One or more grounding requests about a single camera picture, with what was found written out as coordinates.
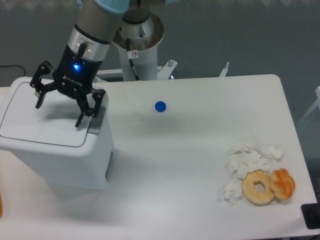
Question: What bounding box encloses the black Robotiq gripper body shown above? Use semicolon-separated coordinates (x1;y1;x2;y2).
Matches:
52;44;102;99

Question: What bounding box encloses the orange glazed twisted donut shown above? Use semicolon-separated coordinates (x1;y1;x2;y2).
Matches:
270;168;296;201

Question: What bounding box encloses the white trash can lid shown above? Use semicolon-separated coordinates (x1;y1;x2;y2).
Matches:
0;77;90;148

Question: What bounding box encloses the large crumpled white tissue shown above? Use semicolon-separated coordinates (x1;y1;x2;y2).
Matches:
227;141;285;180

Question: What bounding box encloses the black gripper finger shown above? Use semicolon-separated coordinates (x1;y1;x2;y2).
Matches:
29;61;57;109
74;89;107;129

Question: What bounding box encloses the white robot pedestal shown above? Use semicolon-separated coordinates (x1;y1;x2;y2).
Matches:
94;37;179;82

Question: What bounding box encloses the small crumpled white tissue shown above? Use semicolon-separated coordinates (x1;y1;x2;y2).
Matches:
223;179;243;206

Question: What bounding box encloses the white frame at right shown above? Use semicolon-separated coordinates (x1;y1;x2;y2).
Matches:
297;86;320;133

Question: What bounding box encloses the white trash can body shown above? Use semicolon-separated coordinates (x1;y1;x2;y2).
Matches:
0;76;115;191

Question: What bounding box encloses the plain ring donut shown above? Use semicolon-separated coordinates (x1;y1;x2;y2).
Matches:
241;170;275;205

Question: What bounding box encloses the black device at corner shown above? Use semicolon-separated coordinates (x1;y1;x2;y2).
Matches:
301;203;320;230

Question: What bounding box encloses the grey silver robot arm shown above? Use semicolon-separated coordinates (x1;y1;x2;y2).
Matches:
30;0;167;127

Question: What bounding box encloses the blue bottle cap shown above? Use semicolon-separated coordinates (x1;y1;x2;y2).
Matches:
154;101;167;113

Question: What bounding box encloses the orange object at edge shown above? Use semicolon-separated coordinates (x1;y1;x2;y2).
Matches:
0;190;4;219

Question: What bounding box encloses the black cable on floor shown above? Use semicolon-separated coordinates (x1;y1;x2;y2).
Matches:
0;64;27;77

